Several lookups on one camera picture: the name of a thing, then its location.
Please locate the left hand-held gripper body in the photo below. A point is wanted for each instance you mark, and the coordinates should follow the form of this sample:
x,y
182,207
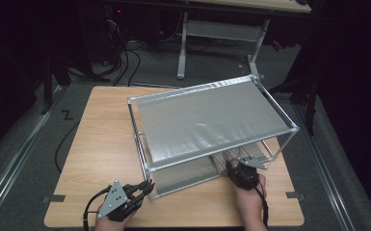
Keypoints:
x,y
114,203

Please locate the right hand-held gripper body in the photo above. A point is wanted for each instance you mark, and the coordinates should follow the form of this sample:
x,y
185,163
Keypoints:
x,y
245,176

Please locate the person's left hand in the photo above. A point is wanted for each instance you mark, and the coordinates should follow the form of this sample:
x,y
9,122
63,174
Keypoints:
x,y
109,226

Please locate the person's right hand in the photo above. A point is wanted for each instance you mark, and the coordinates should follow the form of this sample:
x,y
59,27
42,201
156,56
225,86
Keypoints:
x,y
252,199

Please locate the grey tape strip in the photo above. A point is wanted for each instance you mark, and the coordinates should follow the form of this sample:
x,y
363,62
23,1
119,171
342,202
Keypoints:
x,y
56,198
294,195

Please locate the black metal stand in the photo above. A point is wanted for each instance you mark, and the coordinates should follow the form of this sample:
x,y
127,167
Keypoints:
x,y
47,86
311,106

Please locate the small red object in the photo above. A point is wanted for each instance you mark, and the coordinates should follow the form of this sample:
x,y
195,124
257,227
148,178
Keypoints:
x,y
277,45

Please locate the grey metal desk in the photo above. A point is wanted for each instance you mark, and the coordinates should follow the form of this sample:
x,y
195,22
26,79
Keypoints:
x,y
225,30

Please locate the dark computer tower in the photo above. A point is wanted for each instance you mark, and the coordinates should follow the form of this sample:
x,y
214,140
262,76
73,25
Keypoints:
x,y
114,29

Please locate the metal floor rail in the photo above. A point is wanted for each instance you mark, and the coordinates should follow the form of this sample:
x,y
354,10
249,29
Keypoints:
x,y
13,166
326,170

